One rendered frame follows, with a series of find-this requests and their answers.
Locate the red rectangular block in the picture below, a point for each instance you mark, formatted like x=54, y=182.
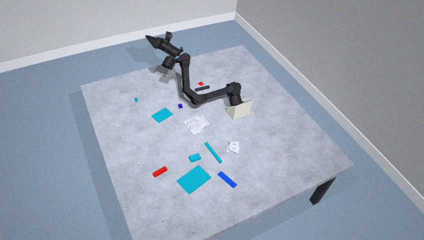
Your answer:
x=160, y=171

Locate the blue flat bar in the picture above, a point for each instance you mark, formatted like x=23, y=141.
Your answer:
x=227, y=179

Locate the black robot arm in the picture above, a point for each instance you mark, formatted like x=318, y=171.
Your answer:
x=232, y=89

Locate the cyan flat rectangular plate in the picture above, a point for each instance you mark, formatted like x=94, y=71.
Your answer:
x=162, y=115
x=193, y=179

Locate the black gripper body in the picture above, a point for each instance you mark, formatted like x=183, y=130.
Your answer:
x=161, y=45

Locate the small teal block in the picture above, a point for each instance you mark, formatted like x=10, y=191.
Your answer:
x=194, y=157

